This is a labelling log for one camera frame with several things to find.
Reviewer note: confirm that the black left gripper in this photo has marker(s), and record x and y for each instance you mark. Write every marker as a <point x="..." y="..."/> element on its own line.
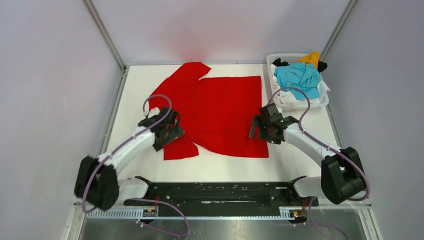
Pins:
<point x="175" y="133"/>

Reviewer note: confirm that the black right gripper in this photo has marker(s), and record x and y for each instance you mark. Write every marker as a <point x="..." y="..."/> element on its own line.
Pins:
<point x="259" y="126"/>

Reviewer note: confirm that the red t shirt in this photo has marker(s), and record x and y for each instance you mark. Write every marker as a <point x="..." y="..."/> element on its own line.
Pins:
<point x="216" y="113"/>

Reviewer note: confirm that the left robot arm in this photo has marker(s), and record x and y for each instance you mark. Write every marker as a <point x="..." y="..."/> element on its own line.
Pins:
<point x="98" y="180"/>

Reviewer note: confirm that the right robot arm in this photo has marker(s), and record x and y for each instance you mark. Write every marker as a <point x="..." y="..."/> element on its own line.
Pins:
<point x="342" y="176"/>

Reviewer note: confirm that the teal t shirt in basket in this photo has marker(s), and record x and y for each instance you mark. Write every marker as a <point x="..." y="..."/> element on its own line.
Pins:
<point x="304" y="77"/>

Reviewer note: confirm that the black t shirt in basket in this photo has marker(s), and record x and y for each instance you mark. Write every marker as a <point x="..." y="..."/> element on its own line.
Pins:
<point x="322" y="66"/>

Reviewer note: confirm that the yellow t shirt in basket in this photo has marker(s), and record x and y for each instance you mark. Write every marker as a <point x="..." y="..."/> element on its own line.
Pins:
<point x="313" y="58"/>

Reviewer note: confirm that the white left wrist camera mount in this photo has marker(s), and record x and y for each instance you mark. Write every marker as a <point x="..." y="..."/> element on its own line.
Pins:
<point x="153" y="112"/>

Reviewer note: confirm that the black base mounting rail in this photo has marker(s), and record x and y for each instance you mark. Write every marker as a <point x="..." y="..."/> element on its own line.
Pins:
<point x="244" y="198"/>

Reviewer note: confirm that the white slotted cable duct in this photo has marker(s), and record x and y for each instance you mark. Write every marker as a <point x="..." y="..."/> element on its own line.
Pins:
<point x="160" y="214"/>

